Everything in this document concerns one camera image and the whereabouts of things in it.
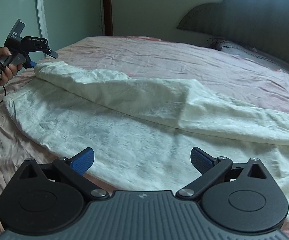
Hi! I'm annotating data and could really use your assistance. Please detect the dark scalloped headboard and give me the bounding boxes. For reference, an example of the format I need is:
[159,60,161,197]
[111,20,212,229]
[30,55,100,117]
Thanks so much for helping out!
[177,0,289,64]

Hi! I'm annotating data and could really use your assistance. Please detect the cream white pants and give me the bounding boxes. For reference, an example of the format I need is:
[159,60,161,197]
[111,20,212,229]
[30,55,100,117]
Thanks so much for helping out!
[4,61,289,219]

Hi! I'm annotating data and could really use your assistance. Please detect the grey striped pillow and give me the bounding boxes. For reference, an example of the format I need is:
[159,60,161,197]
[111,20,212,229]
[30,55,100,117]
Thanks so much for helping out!
[215,40,289,74]

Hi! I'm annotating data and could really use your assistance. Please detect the person's left hand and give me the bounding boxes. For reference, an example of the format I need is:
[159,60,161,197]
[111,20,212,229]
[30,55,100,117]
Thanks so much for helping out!
[0,46,24,87]

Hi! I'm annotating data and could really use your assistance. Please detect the pink bed sheet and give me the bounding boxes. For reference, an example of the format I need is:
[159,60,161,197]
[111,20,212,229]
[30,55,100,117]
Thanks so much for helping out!
[0,37,289,236]

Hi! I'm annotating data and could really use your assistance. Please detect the green floral wardrobe door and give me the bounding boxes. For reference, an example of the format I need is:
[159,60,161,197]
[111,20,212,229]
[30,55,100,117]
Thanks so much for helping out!
[0,0,103,50]

